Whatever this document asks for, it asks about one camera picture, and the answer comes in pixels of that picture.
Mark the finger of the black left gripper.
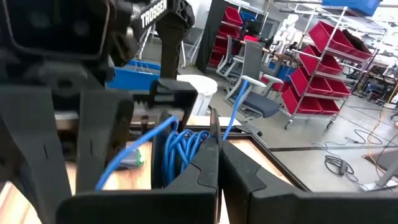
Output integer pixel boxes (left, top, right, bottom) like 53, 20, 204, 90
76, 90, 134, 194
0, 86, 73, 224

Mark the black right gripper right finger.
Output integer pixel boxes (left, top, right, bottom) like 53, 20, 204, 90
220, 140, 398, 224

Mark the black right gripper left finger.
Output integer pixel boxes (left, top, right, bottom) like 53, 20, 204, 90
55, 138, 221, 224

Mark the blue cord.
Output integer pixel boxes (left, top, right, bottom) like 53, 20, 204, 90
95, 80, 249, 191

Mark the black cord spool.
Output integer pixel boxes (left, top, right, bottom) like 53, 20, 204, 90
151, 108, 223, 190

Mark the grey tool with green end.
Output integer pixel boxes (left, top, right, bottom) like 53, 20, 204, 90
119, 148, 146, 170

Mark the blue plastic bin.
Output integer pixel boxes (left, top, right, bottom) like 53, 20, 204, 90
322, 0, 382, 17
107, 59, 162, 91

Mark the grey office chair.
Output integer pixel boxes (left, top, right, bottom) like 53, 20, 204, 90
216, 34, 246, 78
223, 40, 284, 123

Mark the white waste bin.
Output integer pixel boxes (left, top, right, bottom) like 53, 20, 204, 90
177, 74, 218, 116

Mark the metal rack with red bins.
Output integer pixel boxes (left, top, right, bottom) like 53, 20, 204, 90
278, 6, 379, 131

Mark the black floor mat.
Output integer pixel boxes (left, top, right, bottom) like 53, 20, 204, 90
362, 148, 398, 175

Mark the black shelf with red bins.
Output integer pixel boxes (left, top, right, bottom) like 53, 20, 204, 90
195, 0, 244, 75

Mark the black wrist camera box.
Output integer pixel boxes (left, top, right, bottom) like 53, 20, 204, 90
0, 0, 111, 60

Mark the black coiled cable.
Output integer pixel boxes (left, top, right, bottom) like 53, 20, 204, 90
324, 154, 356, 184

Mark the yellow cable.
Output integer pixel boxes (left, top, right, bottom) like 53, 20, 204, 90
366, 81, 398, 162

